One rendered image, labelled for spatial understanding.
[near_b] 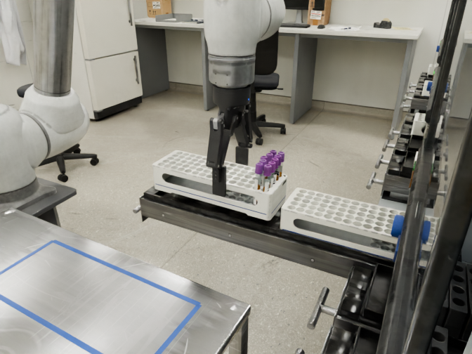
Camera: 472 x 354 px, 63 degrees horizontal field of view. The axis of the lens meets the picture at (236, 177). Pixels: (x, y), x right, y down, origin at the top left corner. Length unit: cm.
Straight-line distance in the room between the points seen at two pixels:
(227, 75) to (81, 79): 347
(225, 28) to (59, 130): 71
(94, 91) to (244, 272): 267
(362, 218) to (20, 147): 89
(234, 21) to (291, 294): 137
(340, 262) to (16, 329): 55
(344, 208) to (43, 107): 88
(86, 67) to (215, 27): 338
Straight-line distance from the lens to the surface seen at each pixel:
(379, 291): 68
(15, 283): 75
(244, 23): 71
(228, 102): 75
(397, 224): 53
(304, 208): 77
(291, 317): 174
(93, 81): 404
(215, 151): 74
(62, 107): 125
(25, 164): 120
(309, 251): 78
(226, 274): 192
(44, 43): 120
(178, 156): 93
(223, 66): 73
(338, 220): 77
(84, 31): 397
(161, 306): 63
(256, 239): 81
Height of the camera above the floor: 126
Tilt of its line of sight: 27 degrees down
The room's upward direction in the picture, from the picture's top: straight up
